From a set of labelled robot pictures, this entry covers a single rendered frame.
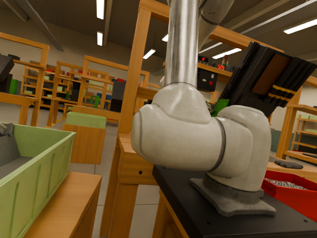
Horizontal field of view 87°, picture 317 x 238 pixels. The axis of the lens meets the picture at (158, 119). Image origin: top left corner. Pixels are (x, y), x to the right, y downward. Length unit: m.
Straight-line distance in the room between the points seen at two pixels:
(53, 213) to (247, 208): 0.51
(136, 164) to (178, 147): 0.45
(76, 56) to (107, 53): 1.73
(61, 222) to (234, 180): 0.45
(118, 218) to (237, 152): 0.65
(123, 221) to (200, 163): 0.60
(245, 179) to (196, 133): 0.18
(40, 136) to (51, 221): 0.34
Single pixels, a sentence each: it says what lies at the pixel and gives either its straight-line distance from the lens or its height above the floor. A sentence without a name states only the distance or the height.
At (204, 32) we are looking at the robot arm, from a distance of 0.90.
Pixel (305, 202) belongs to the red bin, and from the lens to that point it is 0.90.
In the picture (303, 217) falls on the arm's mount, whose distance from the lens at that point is 0.68.
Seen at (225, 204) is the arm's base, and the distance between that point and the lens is 0.50.
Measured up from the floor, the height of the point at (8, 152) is 0.88.
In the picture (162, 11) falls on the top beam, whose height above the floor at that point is 1.88.
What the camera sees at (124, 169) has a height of 0.82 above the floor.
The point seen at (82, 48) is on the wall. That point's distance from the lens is 11.38.
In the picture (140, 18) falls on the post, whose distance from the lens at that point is 1.51.
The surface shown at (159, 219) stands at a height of 0.74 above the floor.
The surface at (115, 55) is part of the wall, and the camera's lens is 11.35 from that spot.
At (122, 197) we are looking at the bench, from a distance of 0.87.
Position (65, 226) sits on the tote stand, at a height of 0.79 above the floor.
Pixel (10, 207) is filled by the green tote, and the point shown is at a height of 0.90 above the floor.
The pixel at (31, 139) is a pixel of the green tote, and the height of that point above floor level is 0.91.
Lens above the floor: 1.11
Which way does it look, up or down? 3 degrees down
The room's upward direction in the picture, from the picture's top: 11 degrees clockwise
